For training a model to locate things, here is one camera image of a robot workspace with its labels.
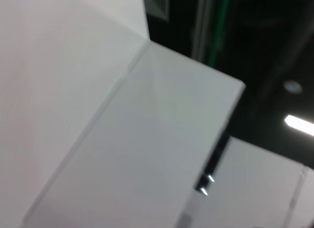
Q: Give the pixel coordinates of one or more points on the round ceiling fixture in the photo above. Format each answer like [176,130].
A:
[292,86]

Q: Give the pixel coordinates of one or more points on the white partition panel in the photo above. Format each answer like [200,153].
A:
[49,90]
[257,188]
[152,139]

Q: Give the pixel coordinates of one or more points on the bright ceiling light bar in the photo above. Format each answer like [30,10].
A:
[299,124]

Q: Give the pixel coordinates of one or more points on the metal partition post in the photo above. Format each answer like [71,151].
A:
[213,164]

